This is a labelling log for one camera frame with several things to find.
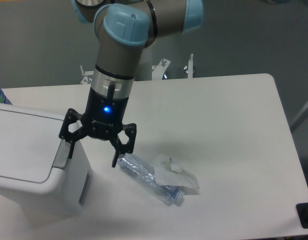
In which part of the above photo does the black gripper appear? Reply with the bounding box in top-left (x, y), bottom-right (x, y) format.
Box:
top-left (58, 87), bottom-right (138, 168)

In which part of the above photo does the white push-lid trash can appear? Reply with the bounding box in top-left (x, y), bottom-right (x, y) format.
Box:
top-left (0, 103), bottom-right (93, 215)

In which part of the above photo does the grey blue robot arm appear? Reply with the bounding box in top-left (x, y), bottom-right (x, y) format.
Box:
top-left (59, 0), bottom-right (204, 165)

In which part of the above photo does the crushed clear plastic bottle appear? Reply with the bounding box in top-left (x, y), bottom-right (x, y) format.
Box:
top-left (117, 153), bottom-right (185, 206)

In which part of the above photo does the crumpled white paper wrapper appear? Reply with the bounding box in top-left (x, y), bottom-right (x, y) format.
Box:
top-left (153, 154), bottom-right (200, 189)

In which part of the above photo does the white furniture leg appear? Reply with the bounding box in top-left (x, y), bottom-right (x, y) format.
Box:
top-left (289, 101), bottom-right (308, 133)

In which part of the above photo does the black clamp at table edge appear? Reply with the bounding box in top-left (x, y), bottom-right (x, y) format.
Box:
top-left (296, 202), bottom-right (308, 229)

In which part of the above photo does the white metal base frame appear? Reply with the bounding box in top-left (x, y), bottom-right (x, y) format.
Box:
top-left (80, 53), bottom-right (196, 85)

